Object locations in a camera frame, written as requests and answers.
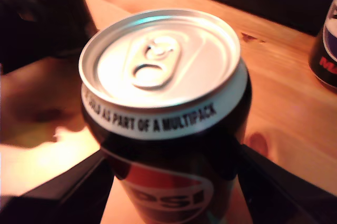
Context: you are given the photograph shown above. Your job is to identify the black Pepsi Max can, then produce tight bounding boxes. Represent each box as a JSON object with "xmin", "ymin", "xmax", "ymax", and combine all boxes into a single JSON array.
[
  {"xmin": 308, "ymin": 0, "xmax": 337, "ymax": 90},
  {"xmin": 78, "ymin": 8, "xmax": 253, "ymax": 224}
]

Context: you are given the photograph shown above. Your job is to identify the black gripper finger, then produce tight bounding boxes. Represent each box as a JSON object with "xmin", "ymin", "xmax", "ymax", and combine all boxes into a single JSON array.
[
  {"xmin": 0, "ymin": 151, "xmax": 114, "ymax": 224},
  {"xmin": 233, "ymin": 139, "xmax": 337, "ymax": 224}
]

